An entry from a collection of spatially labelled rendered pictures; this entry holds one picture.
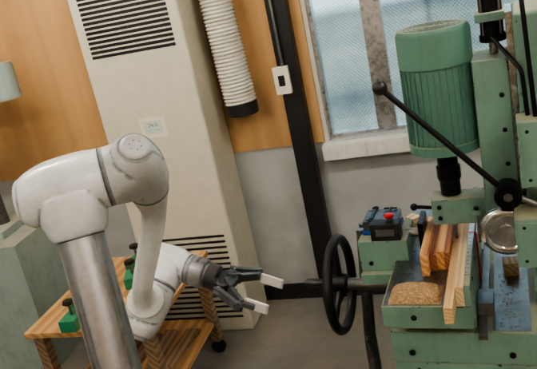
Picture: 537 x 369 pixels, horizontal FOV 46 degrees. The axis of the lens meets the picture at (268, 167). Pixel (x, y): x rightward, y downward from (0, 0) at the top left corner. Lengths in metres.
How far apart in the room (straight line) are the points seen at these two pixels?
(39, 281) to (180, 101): 1.18
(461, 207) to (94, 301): 0.92
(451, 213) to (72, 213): 0.93
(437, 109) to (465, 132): 0.09
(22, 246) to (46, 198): 1.97
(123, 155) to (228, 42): 1.67
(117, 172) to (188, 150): 1.65
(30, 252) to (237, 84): 1.33
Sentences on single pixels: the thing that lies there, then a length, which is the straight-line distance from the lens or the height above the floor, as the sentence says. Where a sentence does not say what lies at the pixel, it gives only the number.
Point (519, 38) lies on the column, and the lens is 1.49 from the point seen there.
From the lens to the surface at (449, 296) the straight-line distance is 1.52.
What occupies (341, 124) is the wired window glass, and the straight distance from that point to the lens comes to 3.17.
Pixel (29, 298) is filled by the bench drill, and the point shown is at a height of 0.42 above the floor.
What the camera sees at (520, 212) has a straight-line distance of 1.56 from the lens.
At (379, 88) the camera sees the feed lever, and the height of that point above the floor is 1.41.
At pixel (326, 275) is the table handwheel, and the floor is 0.90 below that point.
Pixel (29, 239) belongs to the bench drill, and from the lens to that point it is 3.39.
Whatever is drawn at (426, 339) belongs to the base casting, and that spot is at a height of 0.78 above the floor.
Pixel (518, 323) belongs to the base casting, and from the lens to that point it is 1.68.
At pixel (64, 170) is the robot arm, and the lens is 1.38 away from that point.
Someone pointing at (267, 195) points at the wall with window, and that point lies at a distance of 3.30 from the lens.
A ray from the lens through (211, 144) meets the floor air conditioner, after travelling 2.97.
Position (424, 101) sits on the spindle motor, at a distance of 1.56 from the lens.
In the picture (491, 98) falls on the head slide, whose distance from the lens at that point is 1.56.
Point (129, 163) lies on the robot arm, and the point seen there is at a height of 1.39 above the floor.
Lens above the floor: 1.72
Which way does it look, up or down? 17 degrees down
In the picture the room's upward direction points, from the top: 12 degrees counter-clockwise
